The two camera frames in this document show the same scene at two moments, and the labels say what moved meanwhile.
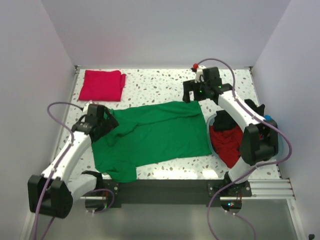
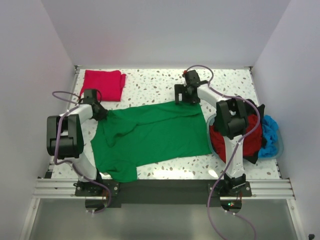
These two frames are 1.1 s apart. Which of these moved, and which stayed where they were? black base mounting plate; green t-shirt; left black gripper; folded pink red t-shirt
Moved: left black gripper
Stayed: black base mounting plate; green t-shirt; folded pink red t-shirt
